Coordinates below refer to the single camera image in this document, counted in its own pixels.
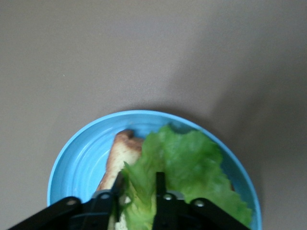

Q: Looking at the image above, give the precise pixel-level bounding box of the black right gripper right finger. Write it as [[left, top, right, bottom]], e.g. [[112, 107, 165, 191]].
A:
[[152, 171, 252, 230]]

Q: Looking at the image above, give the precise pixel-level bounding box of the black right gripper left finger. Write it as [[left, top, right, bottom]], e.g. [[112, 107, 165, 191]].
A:
[[7, 171, 125, 230]]

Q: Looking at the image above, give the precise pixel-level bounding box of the green lettuce leaf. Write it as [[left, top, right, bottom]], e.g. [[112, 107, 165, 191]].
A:
[[121, 124, 253, 230]]

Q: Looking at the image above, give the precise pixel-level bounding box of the blue round plate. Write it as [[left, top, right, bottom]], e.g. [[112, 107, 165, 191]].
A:
[[47, 110, 262, 230]]

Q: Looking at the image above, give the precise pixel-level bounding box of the brown bread slice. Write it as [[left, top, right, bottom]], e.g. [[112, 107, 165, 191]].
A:
[[95, 129, 144, 230]]

